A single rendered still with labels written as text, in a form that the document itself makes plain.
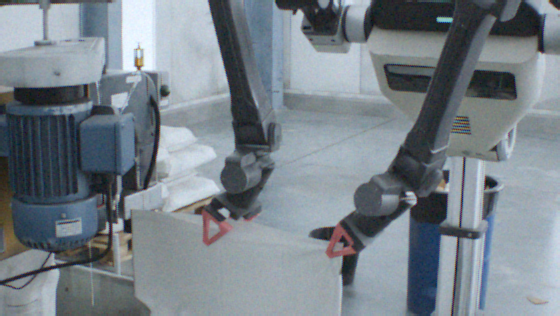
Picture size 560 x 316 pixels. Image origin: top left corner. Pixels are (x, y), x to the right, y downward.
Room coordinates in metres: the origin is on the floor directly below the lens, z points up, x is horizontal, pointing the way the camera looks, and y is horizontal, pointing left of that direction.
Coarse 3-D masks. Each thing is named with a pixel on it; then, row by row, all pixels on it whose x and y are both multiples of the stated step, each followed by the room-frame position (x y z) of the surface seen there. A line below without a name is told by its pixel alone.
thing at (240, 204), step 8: (224, 192) 1.50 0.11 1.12; (248, 192) 1.46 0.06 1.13; (256, 192) 1.47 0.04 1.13; (216, 200) 1.46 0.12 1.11; (224, 200) 1.47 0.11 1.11; (232, 200) 1.47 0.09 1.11; (240, 200) 1.47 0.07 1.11; (248, 200) 1.47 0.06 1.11; (256, 200) 1.53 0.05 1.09; (232, 208) 1.46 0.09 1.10; (240, 208) 1.47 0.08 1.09; (248, 208) 1.48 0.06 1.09; (256, 208) 1.51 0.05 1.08; (232, 216) 1.45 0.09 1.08; (240, 216) 1.45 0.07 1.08
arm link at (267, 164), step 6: (258, 156) 1.46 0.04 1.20; (264, 156) 1.46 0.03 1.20; (270, 156) 1.49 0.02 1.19; (258, 162) 1.44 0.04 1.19; (264, 162) 1.45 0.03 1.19; (270, 162) 1.47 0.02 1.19; (264, 168) 1.45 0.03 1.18; (270, 168) 1.45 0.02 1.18; (264, 174) 1.46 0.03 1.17; (270, 174) 1.47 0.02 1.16; (264, 180) 1.46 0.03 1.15; (258, 186) 1.46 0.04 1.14
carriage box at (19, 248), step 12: (0, 96) 1.34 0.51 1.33; (12, 96) 1.37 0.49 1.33; (0, 156) 1.34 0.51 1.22; (0, 168) 1.33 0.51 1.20; (0, 180) 1.33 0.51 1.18; (0, 192) 1.33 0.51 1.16; (12, 192) 1.36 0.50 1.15; (0, 204) 1.33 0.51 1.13; (0, 216) 1.33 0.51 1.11; (12, 228) 1.35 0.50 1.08; (12, 240) 1.35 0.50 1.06; (0, 252) 1.31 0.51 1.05; (12, 252) 1.35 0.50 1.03
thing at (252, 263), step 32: (160, 224) 1.57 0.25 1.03; (192, 224) 1.51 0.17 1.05; (256, 224) 1.51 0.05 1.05; (160, 256) 1.58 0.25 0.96; (192, 256) 1.51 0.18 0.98; (224, 256) 1.46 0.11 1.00; (256, 256) 1.44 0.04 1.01; (288, 256) 1.42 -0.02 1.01; (320, 256) 1.40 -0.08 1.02; (160, 288) 1.58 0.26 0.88; (192, 288) 1.51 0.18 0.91; (224, 288) 1.46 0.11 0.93; (256, 288) 1.44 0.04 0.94; (288, 288) 1.42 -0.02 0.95; (320, 288) 1.40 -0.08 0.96
